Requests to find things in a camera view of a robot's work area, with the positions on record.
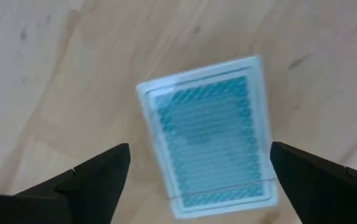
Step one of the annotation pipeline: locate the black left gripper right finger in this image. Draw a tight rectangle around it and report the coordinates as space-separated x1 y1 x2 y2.
270 141 357 224

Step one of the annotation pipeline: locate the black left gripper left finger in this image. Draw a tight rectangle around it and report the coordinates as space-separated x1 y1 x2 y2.
13 142 132 224

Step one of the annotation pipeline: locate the playing cards box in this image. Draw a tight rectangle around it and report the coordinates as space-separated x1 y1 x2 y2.
136 55 279 220

